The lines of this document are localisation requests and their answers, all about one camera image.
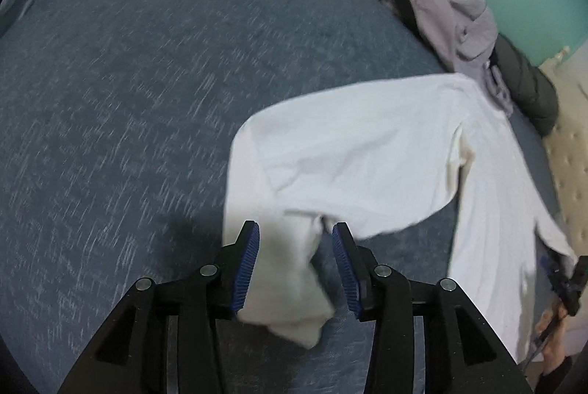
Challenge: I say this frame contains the person's right hand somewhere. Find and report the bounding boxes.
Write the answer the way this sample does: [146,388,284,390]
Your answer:
[535,309,575,376]

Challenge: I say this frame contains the white long-sleeve shirt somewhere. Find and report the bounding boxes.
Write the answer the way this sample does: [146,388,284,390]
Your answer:
[222,71,577,365]

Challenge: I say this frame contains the cream tufted headboard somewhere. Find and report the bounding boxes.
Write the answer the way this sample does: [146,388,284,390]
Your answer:
[537,45,588,257]

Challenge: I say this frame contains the person's right forearm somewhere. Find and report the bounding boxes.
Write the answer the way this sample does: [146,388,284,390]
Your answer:
[528,357,580,394]

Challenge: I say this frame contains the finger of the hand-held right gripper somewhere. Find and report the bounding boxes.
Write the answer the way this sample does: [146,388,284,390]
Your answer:
[539,254,563,284]

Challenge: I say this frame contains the blue patterned bed sheet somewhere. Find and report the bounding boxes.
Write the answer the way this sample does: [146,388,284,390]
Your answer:
[0,0,588,394]

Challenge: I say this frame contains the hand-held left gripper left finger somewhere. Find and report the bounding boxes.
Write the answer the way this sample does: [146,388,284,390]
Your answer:
[57,220,261,394]

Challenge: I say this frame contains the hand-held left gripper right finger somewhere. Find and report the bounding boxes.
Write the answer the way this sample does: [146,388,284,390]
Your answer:
[331,222,534,394]

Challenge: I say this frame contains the lilac grey garment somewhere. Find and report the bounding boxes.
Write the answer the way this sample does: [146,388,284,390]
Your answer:
[371,0,514,117]

